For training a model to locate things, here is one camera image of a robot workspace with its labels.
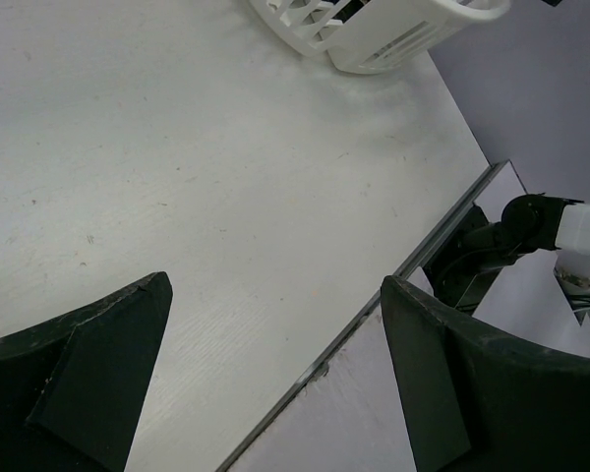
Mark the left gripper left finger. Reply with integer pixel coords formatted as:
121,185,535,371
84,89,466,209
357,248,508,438
0,271,171,471

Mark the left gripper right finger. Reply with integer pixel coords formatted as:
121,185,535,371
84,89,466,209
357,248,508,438
381,276,590,471

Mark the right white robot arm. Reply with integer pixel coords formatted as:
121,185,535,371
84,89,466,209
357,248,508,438
457,194,590,270

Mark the white plastic dish bin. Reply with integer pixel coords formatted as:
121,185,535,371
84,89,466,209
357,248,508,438
251,0,511,75

